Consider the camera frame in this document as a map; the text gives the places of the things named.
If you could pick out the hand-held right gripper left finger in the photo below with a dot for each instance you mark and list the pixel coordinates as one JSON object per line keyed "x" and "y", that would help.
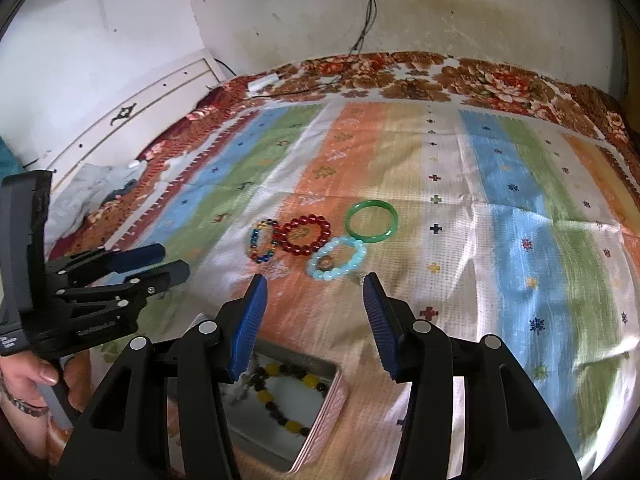
{"x": 247, "y": 325}

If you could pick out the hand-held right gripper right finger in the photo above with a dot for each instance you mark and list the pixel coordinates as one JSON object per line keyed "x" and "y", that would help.
{"x": 382, "y": 325}

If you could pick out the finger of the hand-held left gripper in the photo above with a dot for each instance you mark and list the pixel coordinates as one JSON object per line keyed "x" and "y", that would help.
{"x": 160, "y": 280}
{"x": 135, "y": 256}

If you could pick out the green jade bangle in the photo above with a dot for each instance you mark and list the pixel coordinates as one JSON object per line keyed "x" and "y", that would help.
{"x": 372, "y": 204}

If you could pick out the metal tin box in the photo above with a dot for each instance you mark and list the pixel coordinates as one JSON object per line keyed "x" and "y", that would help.
{"x": 280, "y": 442}

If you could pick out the person's left forearm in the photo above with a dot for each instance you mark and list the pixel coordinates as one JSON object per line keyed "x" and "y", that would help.
{"x": 20, "y": 430}

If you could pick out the person's left hand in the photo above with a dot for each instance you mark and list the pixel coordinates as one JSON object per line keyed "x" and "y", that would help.
{"x": 40, "y": 372}

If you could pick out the grey cloth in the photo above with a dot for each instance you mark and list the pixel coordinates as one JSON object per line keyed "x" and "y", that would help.
{"x": 85, "y": 185}

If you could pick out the teal cloth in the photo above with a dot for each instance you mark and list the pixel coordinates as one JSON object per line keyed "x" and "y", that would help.
{"x": 7, "y": 160}

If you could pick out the striped blanket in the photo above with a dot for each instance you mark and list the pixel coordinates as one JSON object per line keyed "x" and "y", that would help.
{"x": 450, "y": 185}

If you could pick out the white headboard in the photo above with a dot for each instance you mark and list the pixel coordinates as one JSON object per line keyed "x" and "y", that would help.
{"x": 165, "y": 90}

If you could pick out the white adapter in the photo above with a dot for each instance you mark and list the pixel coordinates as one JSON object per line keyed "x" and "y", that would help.
{"x": 263, "y": 83}

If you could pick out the floral bedsheet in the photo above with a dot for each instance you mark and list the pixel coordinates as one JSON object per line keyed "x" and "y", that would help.
{"x": 400, "y": 67}

